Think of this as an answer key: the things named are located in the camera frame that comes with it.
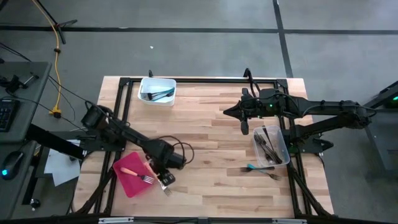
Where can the black handheld tool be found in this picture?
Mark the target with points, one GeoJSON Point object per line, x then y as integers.
{"type": "Point", "coordinates": [14, 84]}

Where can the black diagonal frame strut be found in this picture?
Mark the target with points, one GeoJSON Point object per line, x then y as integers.
{"type": "Point", "coordinates": [93, 199]}

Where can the clear plastic container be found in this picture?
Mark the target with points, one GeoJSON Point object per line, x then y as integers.
{"type": "Point", "coordinates": [257, 155]}

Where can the thick black frame strut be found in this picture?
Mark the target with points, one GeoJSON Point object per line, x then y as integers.
{"type": "Point", "coordinates": [315, 203]}

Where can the black computer mouse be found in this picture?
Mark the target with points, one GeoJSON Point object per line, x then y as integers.
{"type": "Point", "coordinates": [12, 165]}

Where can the silver aluminium bracket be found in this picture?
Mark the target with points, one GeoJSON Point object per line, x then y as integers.
{"type": "Point", "coordinates": [289, 221]}
{"type": "Point", "coordinates": [115, 220]}

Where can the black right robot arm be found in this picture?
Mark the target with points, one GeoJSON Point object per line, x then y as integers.
{"type": "Point", "coordinates": [326, 105]}

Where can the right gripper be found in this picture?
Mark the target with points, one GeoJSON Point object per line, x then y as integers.
{"type": "Point", "coordinates": [264, 104]}

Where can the black table clamp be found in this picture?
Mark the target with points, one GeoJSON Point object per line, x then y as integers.
{"type": "Point", "coordinates": [150, 74]}
{"type": "Point", "coordinates": [247, 74]}

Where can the black round knob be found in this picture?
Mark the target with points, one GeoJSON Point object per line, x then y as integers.
{"type": "Point", "coordinates": [35, 203]}

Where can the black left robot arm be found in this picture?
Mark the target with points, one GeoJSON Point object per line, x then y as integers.
{"type": "Point", "coordinates": [130, 137]}

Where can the black flat bar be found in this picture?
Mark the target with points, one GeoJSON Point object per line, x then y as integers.
{"type": "Point", "coordinates": [53, 140]}

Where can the black aluminium table frame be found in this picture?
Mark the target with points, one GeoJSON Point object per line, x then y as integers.
{"type": "Point", "coordinates": [217, 80]}

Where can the black tripod stand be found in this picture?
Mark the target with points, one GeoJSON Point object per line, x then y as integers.
{"type": "Point", "coordinates": [66, 22]}

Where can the white paper sheets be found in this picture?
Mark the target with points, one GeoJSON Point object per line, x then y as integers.
{"type": "Point", "coordinates": [60, 168]}

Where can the white plastic bin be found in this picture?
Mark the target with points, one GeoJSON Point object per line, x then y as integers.
{"type": "Point", "coordinates": [155, 82]}

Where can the red plastic tray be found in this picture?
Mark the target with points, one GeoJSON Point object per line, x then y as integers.
{"type": "Point", "coordinates": [130, 186]}

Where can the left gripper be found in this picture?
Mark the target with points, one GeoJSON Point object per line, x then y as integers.
{"type": "Point", "coordinates": [171, 160]}

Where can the grey desk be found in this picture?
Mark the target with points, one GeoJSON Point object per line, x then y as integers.
{"type": "Point", "coordinates": [31, 93]}

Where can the black crossbeam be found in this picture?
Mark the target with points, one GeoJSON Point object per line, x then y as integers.
{"type": "Point", "coordinates": [174, 221]}

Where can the dark grey side stand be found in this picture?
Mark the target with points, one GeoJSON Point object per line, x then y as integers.
{"type": "Point", "coordinates": [381, 146]}

